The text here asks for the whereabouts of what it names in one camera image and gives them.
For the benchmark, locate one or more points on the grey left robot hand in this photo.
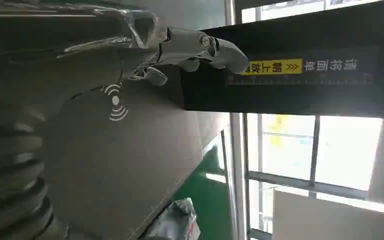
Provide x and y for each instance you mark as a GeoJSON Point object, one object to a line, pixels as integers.
{"type": "Point", "coordinates": [112, 155]}

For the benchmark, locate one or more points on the grey plastic parcel bag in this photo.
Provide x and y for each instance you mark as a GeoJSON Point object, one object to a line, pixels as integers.
{"type": "Point", "coordinates": [175, 222]}

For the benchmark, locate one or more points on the ribbed grey left arm sleeve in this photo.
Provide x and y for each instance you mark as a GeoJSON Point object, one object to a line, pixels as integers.
{"type": "Point", "coordinates": [10, 172]}

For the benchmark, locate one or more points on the yellow label sticker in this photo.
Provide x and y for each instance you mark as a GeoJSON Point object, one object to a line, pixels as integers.
{"type": "Point", "coordinates": [274, 67]}

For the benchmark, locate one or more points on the black conveyor table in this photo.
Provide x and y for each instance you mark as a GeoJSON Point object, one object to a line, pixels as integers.
{"type": "Point", "coordinates": [311, 99]}

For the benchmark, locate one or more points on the white panel board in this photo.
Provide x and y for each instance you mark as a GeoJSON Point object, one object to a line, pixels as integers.
{"type": "Point", "coordinates": [328, 218]}

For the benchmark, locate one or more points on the grey window frame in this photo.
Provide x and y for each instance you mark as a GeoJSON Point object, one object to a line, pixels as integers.
{"type": "Point", "coordinates": [314, 149]}

